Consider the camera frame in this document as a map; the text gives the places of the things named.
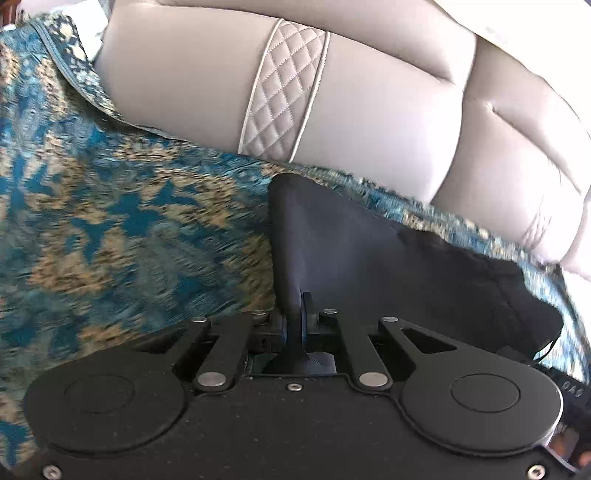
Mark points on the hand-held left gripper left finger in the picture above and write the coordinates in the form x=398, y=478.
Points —
x=277, y=330

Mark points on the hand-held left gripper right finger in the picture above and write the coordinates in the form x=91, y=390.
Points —
x=314, y=323

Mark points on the black pants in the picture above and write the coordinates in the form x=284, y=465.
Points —
x=369, y=258

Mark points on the blue gold patterned blanket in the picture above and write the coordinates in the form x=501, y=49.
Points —
x=115, y=207

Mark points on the grey padded headboard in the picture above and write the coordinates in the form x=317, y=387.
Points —
x=392, y=115

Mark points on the white pillow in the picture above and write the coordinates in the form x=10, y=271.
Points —
x=90, y=23

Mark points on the white cloth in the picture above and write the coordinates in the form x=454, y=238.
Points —
x=531, y=23

